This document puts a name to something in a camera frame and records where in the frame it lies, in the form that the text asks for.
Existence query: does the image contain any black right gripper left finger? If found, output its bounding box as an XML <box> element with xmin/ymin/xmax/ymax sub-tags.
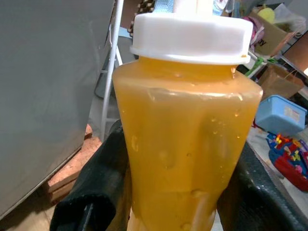
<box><xmin>49</xmin><ymin>119</ymin><xmax>133</xmax><ymax>231</ymax></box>

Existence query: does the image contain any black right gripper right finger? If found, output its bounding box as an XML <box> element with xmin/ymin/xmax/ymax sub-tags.
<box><xmin>216</xmin><ymin>141</ymin><xmax>308</xmax><ymax>231</ymax></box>

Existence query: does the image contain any orange juice bottle white cap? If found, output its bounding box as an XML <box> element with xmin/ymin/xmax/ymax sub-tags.
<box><xmin>112</xmin><ymin>12</ymin><xmax>263</xmax><ymax>231</ymax></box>

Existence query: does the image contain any brown wooden fridge base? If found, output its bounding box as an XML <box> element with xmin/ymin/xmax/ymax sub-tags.
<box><xmin>47</xmin><ymin>124</ymin><xmax>103</xmax><ymax>201</ymax></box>

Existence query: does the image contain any grey fridge cabinet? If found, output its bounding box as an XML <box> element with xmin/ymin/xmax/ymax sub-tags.
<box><xmin>0</xmin><ymin>0</ymin><xmax>116</xmax><ymax>217</ymax></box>

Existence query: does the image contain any colourful toy pile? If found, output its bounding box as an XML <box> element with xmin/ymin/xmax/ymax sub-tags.
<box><xmin>266</xmin><ymin>133</ymin><xmax>308</xmax><ymax>191</ymax></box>

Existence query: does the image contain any light blue plastic box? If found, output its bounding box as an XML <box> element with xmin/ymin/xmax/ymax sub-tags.
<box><xmin>255</xmin><ymin>94</ymin><xmax>308</xmax><ymax>132</ymax></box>

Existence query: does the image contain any brown paper bag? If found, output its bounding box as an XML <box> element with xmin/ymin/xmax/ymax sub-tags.
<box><xmin>258</xmin><ymin>63</ymin><xmax>306</xmax><ymax>100</ymax></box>

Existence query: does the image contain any white folding chair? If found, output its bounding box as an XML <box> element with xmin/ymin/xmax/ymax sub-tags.
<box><xmin>100</xmin><ymin>0</ymin><xmax>126</xmax><ymax>143</ymax></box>

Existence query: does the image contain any open cardboard box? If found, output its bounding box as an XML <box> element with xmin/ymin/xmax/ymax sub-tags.
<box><xmin>249</xmin><ymin>9</ymin><xmax>298</xmax><ymax>58</ymax></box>

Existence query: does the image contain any pink soft toy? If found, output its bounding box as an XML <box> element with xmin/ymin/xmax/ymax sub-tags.
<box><xmin>243</xmin><ymin>15</ymin><xmax>265</xmax><ymax>47</ymax></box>

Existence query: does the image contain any yellow plush toy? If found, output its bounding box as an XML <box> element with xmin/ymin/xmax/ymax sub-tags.
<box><xmin>257</xmin><ymin>4</ymin><xmax>277</xmax><ymax>24</ymax></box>

